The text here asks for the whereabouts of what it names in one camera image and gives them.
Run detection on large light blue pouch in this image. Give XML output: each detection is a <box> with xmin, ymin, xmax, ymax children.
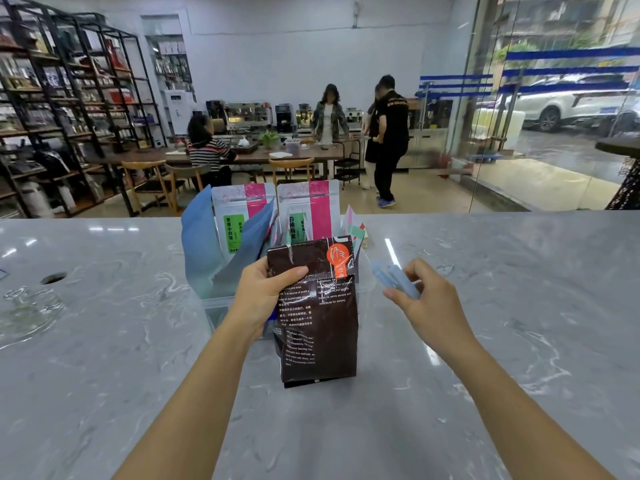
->
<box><xmin>181</xmin><ymin>185</ymin><xmax>226</xmax><ymax>298</ymax></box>

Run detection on person's left hand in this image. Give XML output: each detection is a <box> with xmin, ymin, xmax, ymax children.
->
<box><xmin>227</xmin><ymin>255</ymin><xmax>310</xmax><ymax>341</ymax></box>

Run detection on black coffee machine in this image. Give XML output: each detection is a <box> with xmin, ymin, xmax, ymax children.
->
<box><xmin>275</xmin><ymin>103</ymin><xmax>295</xmax><ymax>134</ymax></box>

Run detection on grey blue pouch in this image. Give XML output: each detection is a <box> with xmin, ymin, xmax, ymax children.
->
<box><xmin>212</xmin><ymin>197</ymin><xmax>279</xmax><ymax>295</ymax></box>

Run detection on light blue sealing clip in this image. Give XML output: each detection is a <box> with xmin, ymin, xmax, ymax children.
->
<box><xmin>371</xmin><ymin>260</ymin><xmax>421</xmax><ymax>301</ymax></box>

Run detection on long dark wooden table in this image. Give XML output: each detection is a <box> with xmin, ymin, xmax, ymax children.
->
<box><xmin>87</xmin><ymin>139</ymin><xmax>371</xmax><ymax>215</ymax></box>

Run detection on dark round table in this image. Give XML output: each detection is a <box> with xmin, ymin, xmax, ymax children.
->
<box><xmin>595</xmin><ymin>137</ymin><xmax>640</xmax><ymax>211</ymax></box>

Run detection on blue striped glass door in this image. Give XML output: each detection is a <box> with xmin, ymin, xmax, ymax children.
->
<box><xmin>415</xmin><ymin>0</ymin><xmax>640</xmax><ymax>213</ymax></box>

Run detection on white tall canister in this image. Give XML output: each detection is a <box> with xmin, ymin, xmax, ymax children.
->
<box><xmin>22</xmin><ymin>179</ymin><xmax>53</xmax><ymax>219</ymax></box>

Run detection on wooden chair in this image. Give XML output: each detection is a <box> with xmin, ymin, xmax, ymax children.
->
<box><xmin>165</xmin><ymin>163</ymin><xmax>213</xmax><ymax>195</ymax></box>
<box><xmin>121</xmin><ymin>159</ymin><xmax>173</xmax><ymax>215</ymax></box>
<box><xmin>269</xmin><ymin>157</ymin><xmax>316</xmax><ymax>185</ymax></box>

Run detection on silver espresso machine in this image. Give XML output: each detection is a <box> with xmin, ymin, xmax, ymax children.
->
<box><xmin>223</xmin><ymin>101</ymin><xmax>273</xmax><ymax>131</ymax></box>

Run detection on person's right hand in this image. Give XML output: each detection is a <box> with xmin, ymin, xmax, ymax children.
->
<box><xmin>382</xmin><ymin>258</ymin><xmax>473</xmax><ymax>355</ymax></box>

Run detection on white car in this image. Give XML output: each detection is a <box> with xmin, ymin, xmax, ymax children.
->
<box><xmin>499</xmin><ymin>74</ymin><xmax>640</xmax><ymax>133</ymax></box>

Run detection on black trolley cart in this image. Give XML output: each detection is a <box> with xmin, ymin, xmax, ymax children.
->
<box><xmin>332</xmin><ymin>137</ymin><xmax>362</xmax><ymax>188</ymax></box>

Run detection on black box appliance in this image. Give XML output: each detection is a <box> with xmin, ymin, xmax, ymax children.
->
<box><xmin>425</xmin><ymin>98</ymin><xmax>453</xmax><ymax>129</ymax></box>

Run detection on person's left forearm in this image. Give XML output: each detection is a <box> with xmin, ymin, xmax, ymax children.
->
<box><xmin>112</xmin><ymin>314</ymin><xmax>263</xmax><ymax>480</ymax></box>

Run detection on pink green sachets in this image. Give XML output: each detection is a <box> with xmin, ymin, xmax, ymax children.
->
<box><xmin>339</xmin><ymin>204</ymin><xmax>369</xmax><ymax>261</ymax></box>

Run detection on person's right forearm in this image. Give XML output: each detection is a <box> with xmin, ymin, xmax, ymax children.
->
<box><xmin>433</xmin><ymin>330</ymin><xmax>619</xmax><ymax>480</ymax></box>

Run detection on white pink tea pouch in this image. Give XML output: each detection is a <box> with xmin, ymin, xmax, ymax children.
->
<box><xmin>211</xmin><ymin>183</ymin><xmax>277</xmax><ymax>255</ymax></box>
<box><xmin>276</xmin><ymin>180</ymin><xmax>341</xmax><ymax>244</ymax></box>

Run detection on white wall niche shelf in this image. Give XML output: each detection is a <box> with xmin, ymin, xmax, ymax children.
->
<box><xmin>141</xmin><ymin>14</ymin><xmax>196</xmax><ymax>93</ymax></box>

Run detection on black metal display shelving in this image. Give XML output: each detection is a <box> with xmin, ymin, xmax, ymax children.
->
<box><xmin>0</xmin><ymin>0</ymin><xmax>109</xmax><ymax>219</ymax></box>
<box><xmin>72</xmin><ymin>14</ymin><xmax>169</xmax><ymax>151</ymax></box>

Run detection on white floor air conditioner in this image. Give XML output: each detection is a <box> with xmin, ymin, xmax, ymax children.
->
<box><xmin>163</xmin><ymin>89</ymin><xmax>197</xmax><ymax>138</ymax></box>

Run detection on dark brown coffee bag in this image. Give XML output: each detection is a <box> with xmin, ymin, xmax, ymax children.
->
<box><xmin>266</xmin><ymin>235</ymin><xmax>360</xmax><ymax>389</ymax></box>

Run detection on clear plastic storage box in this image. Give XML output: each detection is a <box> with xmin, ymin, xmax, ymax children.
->
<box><xmin>199</xmin><ymin>274</ymin><xmax>379</xmax><ymax>341</ymax></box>

